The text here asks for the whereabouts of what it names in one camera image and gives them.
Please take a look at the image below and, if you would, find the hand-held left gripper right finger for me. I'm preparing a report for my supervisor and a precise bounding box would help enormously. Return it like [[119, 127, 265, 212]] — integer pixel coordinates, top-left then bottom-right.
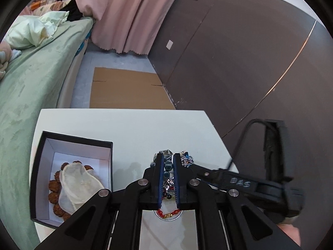
[[173, 153, 303, 250]]

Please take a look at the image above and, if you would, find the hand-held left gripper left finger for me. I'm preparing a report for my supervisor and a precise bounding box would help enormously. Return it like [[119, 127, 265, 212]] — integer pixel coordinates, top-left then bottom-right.
[[34, 153, 165, 250]]

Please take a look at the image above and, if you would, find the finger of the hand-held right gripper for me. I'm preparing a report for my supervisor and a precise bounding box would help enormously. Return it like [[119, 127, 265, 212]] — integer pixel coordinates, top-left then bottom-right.
[[192, 164, 261, 197]]

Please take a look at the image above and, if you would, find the silver crystal bracelet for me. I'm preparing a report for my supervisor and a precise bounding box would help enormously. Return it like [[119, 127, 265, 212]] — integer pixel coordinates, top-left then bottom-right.
[[163, 178, 175, 194]]

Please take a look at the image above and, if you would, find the blue-grey bead bracelet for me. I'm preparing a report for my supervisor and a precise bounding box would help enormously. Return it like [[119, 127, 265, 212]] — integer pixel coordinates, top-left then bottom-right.
[[150, 149, 174, 186]]

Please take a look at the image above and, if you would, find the silver and blue bead chain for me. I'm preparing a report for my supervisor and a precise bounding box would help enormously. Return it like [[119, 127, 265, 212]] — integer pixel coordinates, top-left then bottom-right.
[[181, 150, 194, 168]]

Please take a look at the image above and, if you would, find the red string bracelet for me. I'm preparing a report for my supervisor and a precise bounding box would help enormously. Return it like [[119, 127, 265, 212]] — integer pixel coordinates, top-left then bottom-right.
[[157, 208, 182, 220]]

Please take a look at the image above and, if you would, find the white organza pouch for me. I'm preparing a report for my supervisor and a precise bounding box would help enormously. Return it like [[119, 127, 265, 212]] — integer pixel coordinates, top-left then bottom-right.
[[58, 163, 105, 213]]

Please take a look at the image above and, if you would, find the brown bead bracelet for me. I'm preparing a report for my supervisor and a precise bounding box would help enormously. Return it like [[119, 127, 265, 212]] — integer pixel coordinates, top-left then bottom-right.
[[48, 161, 92, 221]]

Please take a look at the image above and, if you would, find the black jewelry box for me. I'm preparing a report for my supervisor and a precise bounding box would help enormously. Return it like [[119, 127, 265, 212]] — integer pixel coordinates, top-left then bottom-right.
[[29, 131, 114, 231]]

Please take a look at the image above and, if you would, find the person's right hand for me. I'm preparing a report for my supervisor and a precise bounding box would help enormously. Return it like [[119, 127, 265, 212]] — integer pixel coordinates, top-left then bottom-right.
[[277, 222, 301, 246]]

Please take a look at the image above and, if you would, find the flat cardboard sheet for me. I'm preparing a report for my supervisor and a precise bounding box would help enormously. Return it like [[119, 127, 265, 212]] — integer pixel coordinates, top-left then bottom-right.
[[89, 67, 176, 110]]

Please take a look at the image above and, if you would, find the dark brown wardrobe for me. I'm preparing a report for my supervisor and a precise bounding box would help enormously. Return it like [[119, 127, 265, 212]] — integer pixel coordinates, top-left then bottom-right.
[[148, 0, 333, 163]]

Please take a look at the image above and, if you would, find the bed with green sheet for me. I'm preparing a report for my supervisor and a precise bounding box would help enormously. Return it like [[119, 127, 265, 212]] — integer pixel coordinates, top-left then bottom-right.
[[0, 17, 96, 250]]

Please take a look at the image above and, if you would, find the pink curtain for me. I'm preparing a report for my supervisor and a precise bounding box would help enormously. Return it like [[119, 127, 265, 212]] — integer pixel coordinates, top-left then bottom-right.
[[74, 0, 187, 56]]

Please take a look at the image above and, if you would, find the black garment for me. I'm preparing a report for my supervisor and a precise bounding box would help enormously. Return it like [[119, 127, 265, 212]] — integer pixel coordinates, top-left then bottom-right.
[[58, 0, 88, 23]]

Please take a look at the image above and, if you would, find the pale green pillow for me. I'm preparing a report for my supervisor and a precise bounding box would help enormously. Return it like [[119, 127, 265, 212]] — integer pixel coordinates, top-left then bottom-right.
[[5, 11, 70, 50]]

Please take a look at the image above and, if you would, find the pink plush blanket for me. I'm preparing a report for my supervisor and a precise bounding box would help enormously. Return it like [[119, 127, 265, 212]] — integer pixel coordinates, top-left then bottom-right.
[[0, 42, 22, 80]]

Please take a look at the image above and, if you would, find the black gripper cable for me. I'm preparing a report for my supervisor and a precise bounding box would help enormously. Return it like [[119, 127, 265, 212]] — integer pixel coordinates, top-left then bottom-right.
[[226, 119, 269, 173]]

